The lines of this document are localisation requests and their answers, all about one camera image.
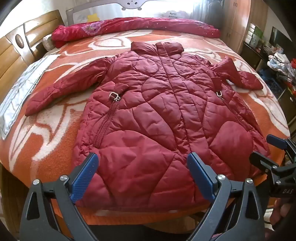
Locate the pink rolled quilt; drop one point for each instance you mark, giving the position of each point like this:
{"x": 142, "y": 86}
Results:
{"x": 129, "y": 26}

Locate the small white cloth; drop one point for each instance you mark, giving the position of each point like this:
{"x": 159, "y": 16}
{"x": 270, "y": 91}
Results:
{"x": 48, "y": 42}

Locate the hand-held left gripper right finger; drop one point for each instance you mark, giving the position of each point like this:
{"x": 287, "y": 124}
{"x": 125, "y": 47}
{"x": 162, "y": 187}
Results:
{"x": 200, "y": 178}

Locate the red quilted jacket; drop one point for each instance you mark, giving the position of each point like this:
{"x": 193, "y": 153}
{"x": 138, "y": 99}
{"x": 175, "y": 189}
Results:
{"x": 161, "y": 115}

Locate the person's right hand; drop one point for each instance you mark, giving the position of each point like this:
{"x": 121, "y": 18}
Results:
{"x": 279, "y": 214}

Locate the grey bed guard rail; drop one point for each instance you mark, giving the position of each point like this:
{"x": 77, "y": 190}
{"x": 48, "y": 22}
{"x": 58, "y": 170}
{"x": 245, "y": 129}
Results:
{"x": 134, "y": 3}

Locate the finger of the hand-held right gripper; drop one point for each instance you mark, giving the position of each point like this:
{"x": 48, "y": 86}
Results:
{"x": 261, "y": 160}
{"x": 274, "y": 139}

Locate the wooden wardrobe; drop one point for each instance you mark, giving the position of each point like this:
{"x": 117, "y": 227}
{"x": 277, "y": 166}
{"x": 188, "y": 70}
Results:
{"x": 238, "y": 23}

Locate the pile of clothes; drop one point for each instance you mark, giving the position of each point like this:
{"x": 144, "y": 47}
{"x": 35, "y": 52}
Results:
{"x": 281, "y": 63}

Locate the wooden bed headboard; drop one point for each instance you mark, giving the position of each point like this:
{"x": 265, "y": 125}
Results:
{"x": 13, "y": 51}

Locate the grey white cloth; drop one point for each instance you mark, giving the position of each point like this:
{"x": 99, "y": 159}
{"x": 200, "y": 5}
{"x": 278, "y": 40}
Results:
{"x": 18, "y": 92}

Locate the orange white patterned blanket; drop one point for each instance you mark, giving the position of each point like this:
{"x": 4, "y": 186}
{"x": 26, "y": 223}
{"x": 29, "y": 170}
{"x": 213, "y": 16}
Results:
{"x": 53, "y": 129}

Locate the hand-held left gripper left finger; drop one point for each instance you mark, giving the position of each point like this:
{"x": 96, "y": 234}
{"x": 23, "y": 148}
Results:
{"x": 85, "y": 176}

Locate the cluttered side table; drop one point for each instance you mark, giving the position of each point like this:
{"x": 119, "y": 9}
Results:
{"x": 252, "y": 55}

